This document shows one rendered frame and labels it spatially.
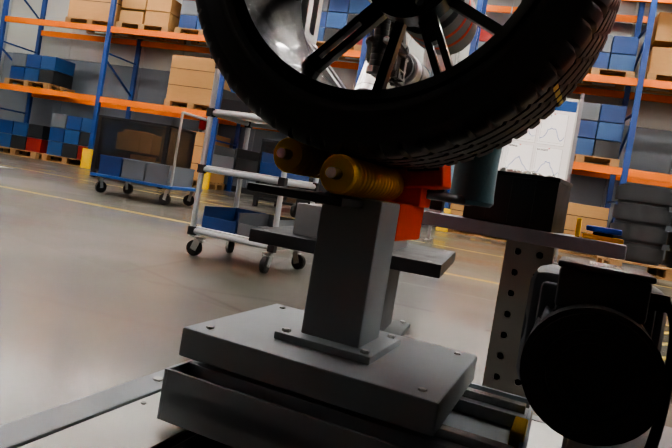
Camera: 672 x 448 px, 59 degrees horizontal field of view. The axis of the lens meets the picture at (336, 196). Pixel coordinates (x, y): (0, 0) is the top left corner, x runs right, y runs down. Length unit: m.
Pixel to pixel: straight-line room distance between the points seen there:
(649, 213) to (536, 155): 1.70
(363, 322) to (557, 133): 6.36
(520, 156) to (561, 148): 0.45
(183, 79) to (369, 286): 11.57
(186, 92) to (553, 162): 7.62
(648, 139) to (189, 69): 8.73
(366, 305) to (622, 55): 10.31
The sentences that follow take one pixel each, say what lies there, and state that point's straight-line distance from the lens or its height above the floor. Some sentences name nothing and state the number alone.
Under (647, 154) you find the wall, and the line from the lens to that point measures 11.99.
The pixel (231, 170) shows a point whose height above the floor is 0.47.
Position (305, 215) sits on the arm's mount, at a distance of 1.90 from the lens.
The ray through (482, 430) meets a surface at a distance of 0.98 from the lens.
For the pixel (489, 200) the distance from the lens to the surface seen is 1.17.
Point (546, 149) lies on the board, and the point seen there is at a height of 1.27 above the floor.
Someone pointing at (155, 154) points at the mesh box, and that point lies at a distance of 9.34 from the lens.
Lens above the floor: 0.47
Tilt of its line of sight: 1 degrees down
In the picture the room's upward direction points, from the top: 9 degrees clockwise
